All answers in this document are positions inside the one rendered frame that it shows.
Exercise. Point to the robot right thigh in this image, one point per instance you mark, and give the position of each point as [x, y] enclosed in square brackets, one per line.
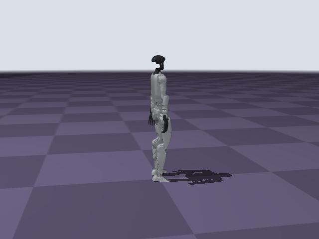
[167, 135]

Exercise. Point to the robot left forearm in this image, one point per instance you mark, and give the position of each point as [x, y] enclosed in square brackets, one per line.
[152, 104]

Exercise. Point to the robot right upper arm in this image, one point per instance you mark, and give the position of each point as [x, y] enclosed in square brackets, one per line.
[162, 84]

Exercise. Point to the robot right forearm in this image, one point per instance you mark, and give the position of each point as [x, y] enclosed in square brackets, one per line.
[165, 106]

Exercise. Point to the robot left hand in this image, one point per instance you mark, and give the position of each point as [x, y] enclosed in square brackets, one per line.
[151, 119]

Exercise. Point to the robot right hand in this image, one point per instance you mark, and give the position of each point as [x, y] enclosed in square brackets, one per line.
[165, 124]

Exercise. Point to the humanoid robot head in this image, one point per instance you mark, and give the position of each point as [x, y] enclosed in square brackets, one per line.
[159, 60]

